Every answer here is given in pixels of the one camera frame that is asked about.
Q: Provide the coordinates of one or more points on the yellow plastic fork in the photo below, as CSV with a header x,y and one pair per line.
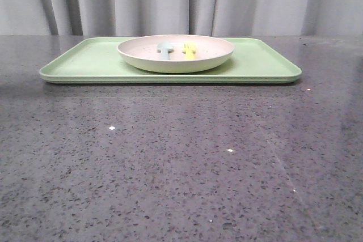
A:
x,y
189,50

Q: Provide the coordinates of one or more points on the white round plate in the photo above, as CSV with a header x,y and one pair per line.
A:
x,y
141,52

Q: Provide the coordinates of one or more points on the light blue plastic spoon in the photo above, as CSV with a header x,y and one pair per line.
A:
x,y
165,48

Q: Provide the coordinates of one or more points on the light green plastic tray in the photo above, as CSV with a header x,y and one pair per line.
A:
x,y
97,60

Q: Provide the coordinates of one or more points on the grey pleated curtain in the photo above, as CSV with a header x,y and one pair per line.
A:
x,y
231,18

